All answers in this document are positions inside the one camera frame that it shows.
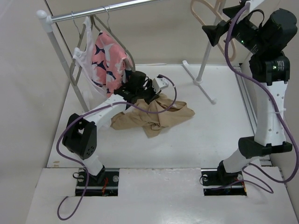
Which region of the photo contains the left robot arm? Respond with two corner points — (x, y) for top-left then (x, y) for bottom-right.
(62, 71), (169, 185)

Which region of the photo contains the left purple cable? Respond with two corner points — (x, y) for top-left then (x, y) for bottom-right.
(57, 74), (178, 221)

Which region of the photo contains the grey hanger with tank top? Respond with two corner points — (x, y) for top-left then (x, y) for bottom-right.
(69, 16), (94, 85)

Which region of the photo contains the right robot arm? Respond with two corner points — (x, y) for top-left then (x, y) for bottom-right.
(203, 1), (299, 184)

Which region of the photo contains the white clothes rack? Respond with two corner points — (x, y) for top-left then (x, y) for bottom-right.
(36, 0), (228, 112)

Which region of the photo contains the pink shark print shirt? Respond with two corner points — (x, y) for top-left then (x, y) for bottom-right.
(91, 31), (132, 97)

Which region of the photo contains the aluminium rail on right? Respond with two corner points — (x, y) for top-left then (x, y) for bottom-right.
(232, 65), (271, 167)

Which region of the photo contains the grey hanger with pink shirt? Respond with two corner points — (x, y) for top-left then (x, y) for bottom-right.
(92, 6), (136, 72)

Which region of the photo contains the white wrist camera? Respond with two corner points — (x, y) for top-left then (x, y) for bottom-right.
(152, 77), (169, 93)
(240, 0), (264, 13)

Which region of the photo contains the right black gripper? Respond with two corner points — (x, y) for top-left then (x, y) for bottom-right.
(203, 3), (268, 54)

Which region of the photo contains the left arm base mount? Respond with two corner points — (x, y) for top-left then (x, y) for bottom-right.
(72, 168), (120, 196)

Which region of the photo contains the beige t shirt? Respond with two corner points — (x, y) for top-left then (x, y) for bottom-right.
(111, 94), (195, 138)

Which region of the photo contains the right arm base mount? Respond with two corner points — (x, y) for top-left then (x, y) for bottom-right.
(199, 168), (247, 196)

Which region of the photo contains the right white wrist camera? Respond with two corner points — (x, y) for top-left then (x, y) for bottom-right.
(240, 0), (264, 13)

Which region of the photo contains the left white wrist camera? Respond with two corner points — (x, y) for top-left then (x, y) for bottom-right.
(152, 77), (169, 93)

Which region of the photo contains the white tank top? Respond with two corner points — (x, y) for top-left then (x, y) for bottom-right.
(73, 17), (107, 108)

